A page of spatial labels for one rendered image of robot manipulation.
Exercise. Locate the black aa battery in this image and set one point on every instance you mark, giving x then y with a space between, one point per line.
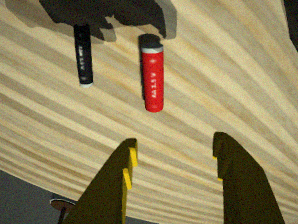
83 54

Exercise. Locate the red aa battery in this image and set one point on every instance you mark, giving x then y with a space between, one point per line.
153 75

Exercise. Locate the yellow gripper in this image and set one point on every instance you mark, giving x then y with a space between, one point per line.
247 194

